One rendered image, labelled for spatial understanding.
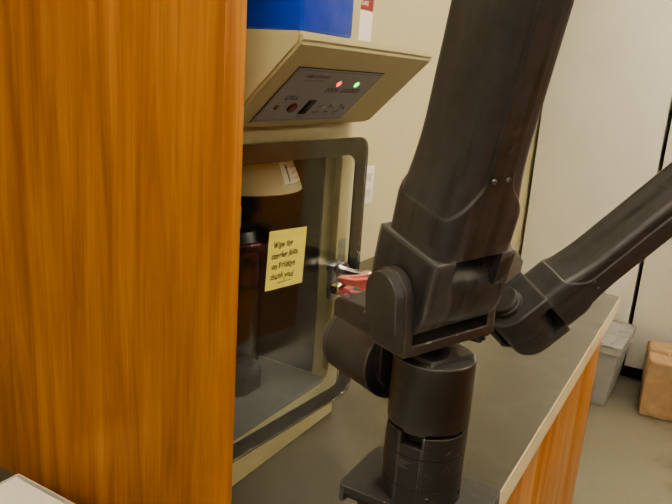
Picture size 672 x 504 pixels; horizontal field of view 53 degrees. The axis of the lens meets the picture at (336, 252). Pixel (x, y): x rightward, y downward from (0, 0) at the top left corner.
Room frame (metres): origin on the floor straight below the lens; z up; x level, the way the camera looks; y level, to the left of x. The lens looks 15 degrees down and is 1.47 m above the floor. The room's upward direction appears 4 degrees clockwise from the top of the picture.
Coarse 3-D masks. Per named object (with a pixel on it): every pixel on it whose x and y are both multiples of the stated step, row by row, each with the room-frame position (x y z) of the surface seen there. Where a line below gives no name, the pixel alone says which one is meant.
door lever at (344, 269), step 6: (342, 264) 0.92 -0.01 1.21; (348, 264) 0.94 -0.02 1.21; (342, 270) 0.92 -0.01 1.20; (348, 270) 0.92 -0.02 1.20; (354, 270) 0.91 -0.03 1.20; (360, 270) 0.91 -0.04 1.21; (366, 270) 0.91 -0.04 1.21; (336, 282) 0.84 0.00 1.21; (342, 282) 0.85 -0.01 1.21; (336, 288) 0.84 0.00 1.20; (342, 288) 0.84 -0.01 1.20; (348, 288) 0.85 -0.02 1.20; (354, 288) 0.87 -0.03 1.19; (336, 294) 0.84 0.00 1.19
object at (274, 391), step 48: (288, 144) 0.81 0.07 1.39; (336, 144) 0.90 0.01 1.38; (288, 192) 0.82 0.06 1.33; (336, 192) 0.90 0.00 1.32; (240, 240) 0.75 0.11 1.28; (336, 240) 0.91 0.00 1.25; (240, 288) 0.75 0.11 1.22; (288, 288) 0.83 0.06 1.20; (240, 336) 0.75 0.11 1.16; (288, 336) 0.83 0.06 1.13; (240, 384) 0.75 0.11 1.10; (288, 384) 0.83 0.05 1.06; (336, 384) 0.93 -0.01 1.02; (240, 432) 0.76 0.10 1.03
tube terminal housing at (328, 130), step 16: (352, 32) 0.97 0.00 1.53; (256, 128) 0.79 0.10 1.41; (272, 128) 0.82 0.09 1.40; (288, 128) 0.85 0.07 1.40; (304, 128) 0.88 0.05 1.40; (320, 128) 0.91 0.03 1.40; (336, 128) 0.95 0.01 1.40; (320, 416) 0.96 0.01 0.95; (288, 432) 0.88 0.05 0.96; (256, 448) 0.81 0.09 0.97; (272, 448) 0.85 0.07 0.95; (240, 464) 0.78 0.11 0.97; (256, 464) 0.81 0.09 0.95
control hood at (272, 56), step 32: (256, 32) 0.68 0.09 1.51; (288, 32) 0.67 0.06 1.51; (256, 64) 0.68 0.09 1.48; (288, 64) 0.68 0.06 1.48; (320, 64) 0.72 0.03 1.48; (352, 64) 0.78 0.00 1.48; (384, 64) 0.84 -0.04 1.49; (416, 64) 0.91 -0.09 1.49; (256, 96) 0.69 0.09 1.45; (384, 96) 0.93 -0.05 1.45
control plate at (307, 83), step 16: (288, 80) 0.70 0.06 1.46; (304, 80) 0.73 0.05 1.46; (320, 80) 0.75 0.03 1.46; (336, 80) 0.78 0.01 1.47; (352, 80) 0.81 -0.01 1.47; (368, 80) 0.84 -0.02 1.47; (272, 96) 0.71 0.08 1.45; (288, 96) 0.73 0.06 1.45; (304, 96) 0.76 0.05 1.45; (320, 96) 0.79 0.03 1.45; (336, 96) 0.82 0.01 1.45; (352, 96) 0.85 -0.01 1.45; (272, 112) 0.74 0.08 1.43; (320, 112) 0.83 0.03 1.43; (336, 112) 0.86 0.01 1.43
